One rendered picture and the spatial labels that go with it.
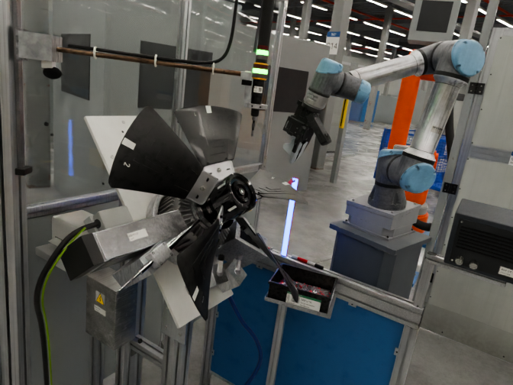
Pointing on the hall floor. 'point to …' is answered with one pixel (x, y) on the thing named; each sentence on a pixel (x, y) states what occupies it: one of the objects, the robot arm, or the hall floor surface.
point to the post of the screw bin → (276, 344)
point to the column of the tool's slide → (12, 224)
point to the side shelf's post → (96, 362)
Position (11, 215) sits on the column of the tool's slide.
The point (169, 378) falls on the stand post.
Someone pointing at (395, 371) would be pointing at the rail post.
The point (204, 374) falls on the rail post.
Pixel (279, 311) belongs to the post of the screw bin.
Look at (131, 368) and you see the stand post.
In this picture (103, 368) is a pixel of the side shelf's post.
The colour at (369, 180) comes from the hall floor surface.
